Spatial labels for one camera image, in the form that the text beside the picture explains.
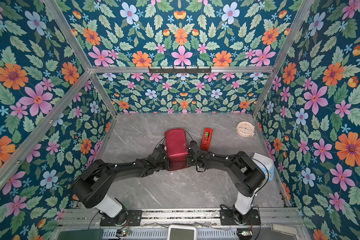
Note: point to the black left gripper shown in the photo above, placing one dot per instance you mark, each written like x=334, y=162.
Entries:
x=168, y=165

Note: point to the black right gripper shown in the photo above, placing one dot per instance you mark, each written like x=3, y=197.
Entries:
x=188, y=159

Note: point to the red tape dispenser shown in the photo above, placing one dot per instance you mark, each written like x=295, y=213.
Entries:
x=206, y=140

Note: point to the maroon wrapping paper sheet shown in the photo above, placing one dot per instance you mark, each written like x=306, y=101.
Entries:
x=176, y=144

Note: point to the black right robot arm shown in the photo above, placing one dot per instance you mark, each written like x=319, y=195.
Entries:
x=245, y=174

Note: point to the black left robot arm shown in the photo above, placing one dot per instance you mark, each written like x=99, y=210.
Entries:
x=92, y=186

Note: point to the white tissue paper piece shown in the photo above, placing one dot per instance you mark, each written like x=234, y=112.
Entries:
x=266, y=164

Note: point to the white screen device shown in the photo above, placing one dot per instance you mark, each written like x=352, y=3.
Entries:
x=181, y=232

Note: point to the dark green pad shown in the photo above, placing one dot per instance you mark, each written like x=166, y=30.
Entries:
x=81, y=235

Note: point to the white power strip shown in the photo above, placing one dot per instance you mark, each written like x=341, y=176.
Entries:
x=283, y=229

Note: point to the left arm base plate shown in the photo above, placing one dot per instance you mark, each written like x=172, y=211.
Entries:
x=131, y=218

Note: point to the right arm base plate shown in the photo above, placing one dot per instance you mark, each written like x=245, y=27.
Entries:
x=229, y=217

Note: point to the black hook rail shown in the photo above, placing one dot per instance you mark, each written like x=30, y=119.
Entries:
x=179, y=70

